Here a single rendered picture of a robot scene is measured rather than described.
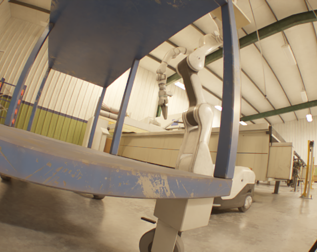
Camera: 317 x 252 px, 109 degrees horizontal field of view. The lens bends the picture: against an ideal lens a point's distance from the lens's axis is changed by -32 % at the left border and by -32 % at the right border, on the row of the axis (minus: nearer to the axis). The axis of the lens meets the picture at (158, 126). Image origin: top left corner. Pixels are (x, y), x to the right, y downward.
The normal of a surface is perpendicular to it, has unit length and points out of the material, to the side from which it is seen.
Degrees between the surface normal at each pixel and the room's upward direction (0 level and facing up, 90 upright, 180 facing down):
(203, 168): 90
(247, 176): 90
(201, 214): 90
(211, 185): 90
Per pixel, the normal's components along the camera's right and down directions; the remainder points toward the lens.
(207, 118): 0.42, -0.11
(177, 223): -0.80, -0.27
